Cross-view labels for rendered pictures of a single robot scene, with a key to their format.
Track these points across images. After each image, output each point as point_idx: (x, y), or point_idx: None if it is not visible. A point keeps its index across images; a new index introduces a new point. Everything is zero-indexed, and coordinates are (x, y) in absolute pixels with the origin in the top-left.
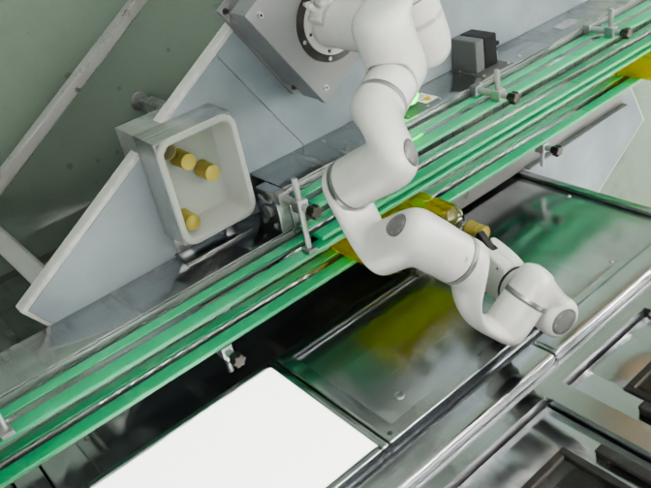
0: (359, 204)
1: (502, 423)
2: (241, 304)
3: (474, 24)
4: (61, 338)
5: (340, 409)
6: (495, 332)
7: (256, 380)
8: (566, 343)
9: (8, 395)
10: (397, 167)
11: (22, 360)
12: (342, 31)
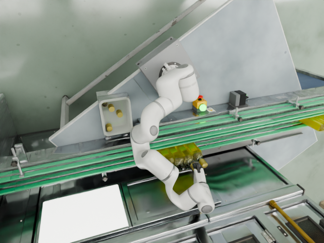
0: (138, 142)
1: (174, 236)
2: (117, 160)
3: (241, 88)
4: (56, 152)
5: (127, 208)
6: (175, 203)
7: (110, 186)
8: (215, 216)
9: (30, 164)
10: (145, 134)
11: (41, 155)
12: None
